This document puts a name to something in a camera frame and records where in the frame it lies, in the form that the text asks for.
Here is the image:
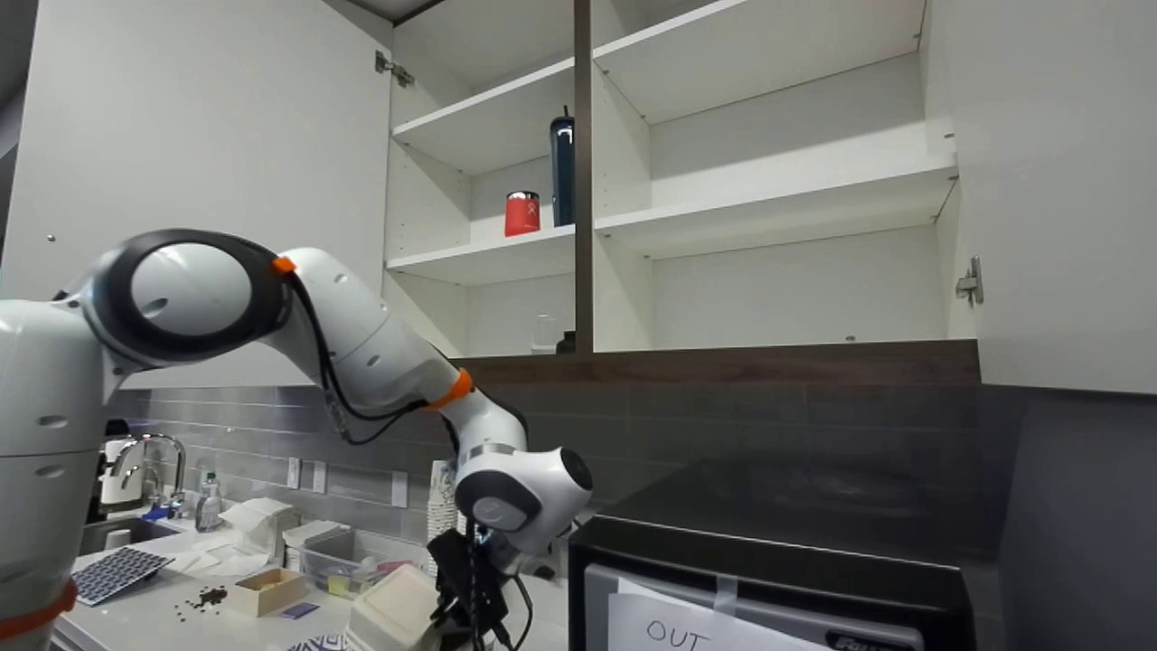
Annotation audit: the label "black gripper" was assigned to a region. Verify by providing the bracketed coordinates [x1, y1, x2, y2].
[424, 524, 519, 651]

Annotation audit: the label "white cupboard door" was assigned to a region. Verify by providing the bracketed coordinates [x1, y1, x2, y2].
[17, 0, 396, 390]
[923, 0, 1157, 399]

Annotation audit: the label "clear plastic storage box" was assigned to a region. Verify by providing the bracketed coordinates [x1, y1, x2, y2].
[296, 524, 392, 599]

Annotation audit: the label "white paper sign OUT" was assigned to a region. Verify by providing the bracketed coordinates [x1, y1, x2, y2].
[601, 573, 839, 651]

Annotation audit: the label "small wooden box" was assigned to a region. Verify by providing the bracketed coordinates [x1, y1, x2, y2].
[224, 563, 310, 620]

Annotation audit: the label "white box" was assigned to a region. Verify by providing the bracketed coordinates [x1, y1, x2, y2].
[221, 493, 301, 547]

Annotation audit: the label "small black parts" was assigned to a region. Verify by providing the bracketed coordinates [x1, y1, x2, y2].
[169, 583, 235, 626]

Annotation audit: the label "small clear bottle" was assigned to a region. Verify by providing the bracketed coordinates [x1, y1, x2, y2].
[193, 466, 230, 535]

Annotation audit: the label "dark countertop appliance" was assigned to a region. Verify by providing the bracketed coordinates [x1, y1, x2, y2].
[568, 459, 1005, 651]

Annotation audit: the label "steel sink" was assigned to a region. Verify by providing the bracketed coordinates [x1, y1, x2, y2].
[102, 514, 180, 548]

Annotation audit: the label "blue grid panel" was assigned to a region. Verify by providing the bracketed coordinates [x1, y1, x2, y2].
[67, 547, 169, 612]

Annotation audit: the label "white kettle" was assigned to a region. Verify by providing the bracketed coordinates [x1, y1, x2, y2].
[93, 430, 148, 510]

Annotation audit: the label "red cup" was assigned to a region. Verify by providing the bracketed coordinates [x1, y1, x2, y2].
[503, 186, 544, 237]

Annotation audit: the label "dark blue tumbler bottle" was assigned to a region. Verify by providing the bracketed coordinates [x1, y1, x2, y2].
[551, 104, 583, 229]

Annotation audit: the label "metal door hinge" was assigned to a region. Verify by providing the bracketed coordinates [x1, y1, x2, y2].
[374, 47, 419, 91]
[954, 255, 988, 307]

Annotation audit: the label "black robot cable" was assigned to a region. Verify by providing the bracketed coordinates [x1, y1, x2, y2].
[286, 270, 534, 651]

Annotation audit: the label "white wall cupboard wood trim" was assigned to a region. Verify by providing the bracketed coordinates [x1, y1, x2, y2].
[378, 0, 982, 390]

